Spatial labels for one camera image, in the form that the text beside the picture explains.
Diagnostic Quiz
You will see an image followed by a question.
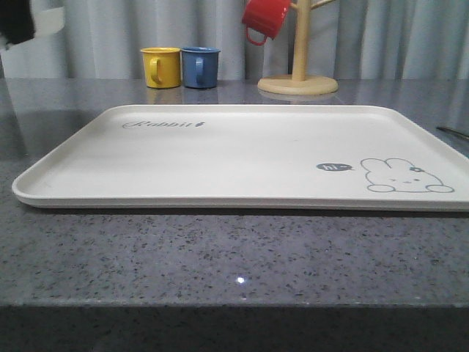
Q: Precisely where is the silver metal spoon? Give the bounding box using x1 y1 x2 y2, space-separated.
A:
436 126 469 140

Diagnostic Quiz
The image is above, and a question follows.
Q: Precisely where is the wooden mug tree stand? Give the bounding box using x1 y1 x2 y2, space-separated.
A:
257 0 339 95

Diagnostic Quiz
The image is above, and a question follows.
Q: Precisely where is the blue mug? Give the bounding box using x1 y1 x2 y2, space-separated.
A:
181 47 221 89

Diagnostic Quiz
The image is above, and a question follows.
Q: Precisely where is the yellow mug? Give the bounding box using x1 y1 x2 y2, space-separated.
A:
141 47 181 89

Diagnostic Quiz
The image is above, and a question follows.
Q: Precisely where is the beige rabbit serving tray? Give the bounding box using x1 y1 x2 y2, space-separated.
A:
12 105 468 211

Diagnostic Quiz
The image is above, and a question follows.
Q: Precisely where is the red mug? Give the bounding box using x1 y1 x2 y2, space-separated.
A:
242 0 291 46

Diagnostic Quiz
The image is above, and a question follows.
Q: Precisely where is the grey pleated curtain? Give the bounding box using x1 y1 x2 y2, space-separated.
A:
1 1 468 80

